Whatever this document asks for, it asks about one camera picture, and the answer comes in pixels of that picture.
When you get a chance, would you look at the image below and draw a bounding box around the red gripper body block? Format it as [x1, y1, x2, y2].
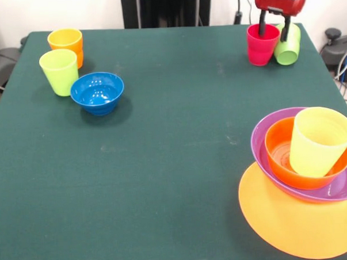
[255, 0, 308, 19]

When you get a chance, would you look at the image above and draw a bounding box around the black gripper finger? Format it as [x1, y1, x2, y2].
[278, 15, 292, 43]
[257, 10, 269, 38]

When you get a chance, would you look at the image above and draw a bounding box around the red cup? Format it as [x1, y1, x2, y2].
[246, 22, 283, 67]

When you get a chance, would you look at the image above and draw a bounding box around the purple bowl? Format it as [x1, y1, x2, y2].
[249, 105, 347, 205]

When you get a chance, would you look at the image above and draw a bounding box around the yellow cup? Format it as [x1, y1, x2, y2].
[287, 105, 347, 179]

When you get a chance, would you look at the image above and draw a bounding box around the small orange-red bowl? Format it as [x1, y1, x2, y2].
[264, 114, 347, 192]

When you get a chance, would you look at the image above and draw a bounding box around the blue bowl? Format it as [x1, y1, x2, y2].
[69, 71, 126, 117]

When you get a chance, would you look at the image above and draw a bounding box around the large orange bowl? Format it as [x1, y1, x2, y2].
[237, 156, 347, 260]

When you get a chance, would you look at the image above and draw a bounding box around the black office chair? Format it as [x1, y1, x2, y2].
[0, 21, 23, 92]
[320, 27, 347, 70]

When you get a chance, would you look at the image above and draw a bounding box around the orange cup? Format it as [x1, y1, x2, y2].
[47, 27, 84, 55]
[74, 49, 85, 69]

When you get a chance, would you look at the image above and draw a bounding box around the light green cup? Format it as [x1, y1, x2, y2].
[38, 48, 80, 98]

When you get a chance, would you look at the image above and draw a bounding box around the dark green tablecloth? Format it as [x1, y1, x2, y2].
[0, 18, 347, 260]

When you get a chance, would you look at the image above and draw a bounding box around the black cable with plug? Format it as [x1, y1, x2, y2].
[232, 0, 244, 26]

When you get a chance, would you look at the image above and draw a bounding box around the tangle of floor cables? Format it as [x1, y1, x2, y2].
[332, 46, 347, 104]

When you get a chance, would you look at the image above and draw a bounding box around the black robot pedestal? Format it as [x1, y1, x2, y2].
[121, 0, 213, 30]

